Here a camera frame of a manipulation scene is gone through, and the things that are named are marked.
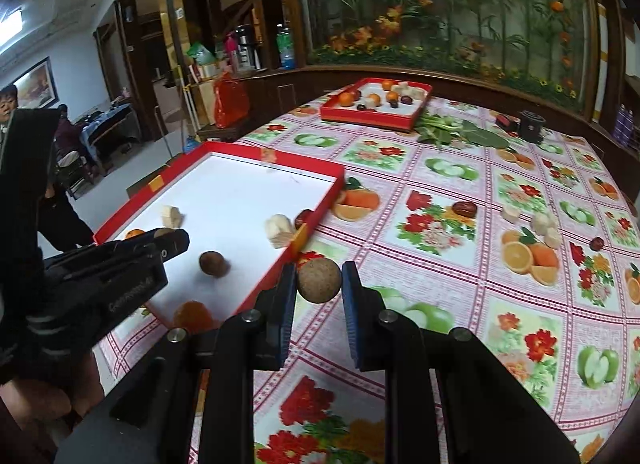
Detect steel thermos flask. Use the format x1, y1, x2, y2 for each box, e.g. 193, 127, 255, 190
235, 24, 260, 72

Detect green leafy vegetables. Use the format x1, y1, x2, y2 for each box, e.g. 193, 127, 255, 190
414, 112, 509, 150

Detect red tray box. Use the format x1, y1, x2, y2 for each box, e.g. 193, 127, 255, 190
320, 77, 432, 132
94, 142, 345, 326

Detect far red tray box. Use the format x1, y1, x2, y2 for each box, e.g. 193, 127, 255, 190
320, 77, 432, 132

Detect glass plant display cabinet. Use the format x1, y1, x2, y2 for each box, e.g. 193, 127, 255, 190
299, 0, 594, 112

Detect red black small box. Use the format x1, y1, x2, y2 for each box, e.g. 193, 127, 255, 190
495, 113, 520, 134

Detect black cylindrical device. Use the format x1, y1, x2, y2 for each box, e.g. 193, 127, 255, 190
518, 110, 546, 144

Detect floral fruit print tablecloth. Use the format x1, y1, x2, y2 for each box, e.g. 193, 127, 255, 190
96, 93, 640, 464

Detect person in background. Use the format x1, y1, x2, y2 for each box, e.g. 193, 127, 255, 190
1, 85, 93, 253

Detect brown round kiwi fruit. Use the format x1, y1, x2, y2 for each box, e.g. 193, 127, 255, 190
297, 258, 342, 304

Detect brown kiwi in tray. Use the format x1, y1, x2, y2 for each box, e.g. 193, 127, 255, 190
198, 250, 230, 279

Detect near red tray box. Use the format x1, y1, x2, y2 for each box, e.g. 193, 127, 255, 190
94, 142, 345, 326

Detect orange mandarin in tray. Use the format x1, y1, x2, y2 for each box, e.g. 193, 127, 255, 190
172, 300, 217, 334

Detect beige cake cube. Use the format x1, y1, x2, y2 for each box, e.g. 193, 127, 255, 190
501, 204, 521, 224
544, 228, 562, 250
530, 213, 552, 236

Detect green plastic bottle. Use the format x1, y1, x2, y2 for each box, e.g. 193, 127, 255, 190
277, 24, 296, 70

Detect dark red jujube date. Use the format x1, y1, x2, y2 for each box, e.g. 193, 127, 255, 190
451, 201, 477, 219
589, 236, 604, 252

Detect operator left hand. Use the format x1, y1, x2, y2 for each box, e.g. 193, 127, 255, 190
1, 351, 104, 463

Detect red plastic bag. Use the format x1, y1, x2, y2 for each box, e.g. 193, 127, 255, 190
214, 72, 250, 129

